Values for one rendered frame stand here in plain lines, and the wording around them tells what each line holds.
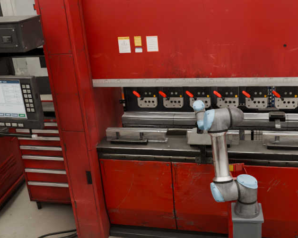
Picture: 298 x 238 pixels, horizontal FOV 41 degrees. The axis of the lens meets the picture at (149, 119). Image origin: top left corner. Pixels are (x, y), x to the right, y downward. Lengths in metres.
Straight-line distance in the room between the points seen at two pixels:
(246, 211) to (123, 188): 1.23
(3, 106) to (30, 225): 1.55
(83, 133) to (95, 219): 0.78
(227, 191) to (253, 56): 0.99
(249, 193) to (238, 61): 0.95
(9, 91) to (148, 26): 1.04
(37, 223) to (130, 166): 1.25
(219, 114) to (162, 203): 1.25
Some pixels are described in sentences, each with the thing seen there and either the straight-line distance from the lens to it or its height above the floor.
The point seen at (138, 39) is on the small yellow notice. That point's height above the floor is 1.69.
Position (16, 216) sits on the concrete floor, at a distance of 4.24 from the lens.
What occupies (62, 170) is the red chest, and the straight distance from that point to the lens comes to 3.81.
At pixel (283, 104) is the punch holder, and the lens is 2.96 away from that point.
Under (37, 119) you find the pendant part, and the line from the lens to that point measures 2.73.
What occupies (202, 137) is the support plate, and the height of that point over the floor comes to 1.00.
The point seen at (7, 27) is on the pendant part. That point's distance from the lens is 2.67.
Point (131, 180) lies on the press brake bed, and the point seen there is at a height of 0.58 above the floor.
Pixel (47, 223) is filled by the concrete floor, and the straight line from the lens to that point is 4.02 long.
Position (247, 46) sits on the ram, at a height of 1.62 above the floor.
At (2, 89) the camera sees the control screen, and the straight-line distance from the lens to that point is 2.80.
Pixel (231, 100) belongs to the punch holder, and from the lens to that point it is 2.95.
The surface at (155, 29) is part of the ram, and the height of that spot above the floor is 1.76.
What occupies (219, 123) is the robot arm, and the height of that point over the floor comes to 1.34.
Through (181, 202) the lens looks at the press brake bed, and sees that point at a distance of 3.28.
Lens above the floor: 2.24
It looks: 22 degrees down
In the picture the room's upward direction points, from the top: 5 degrees counter-clockwise
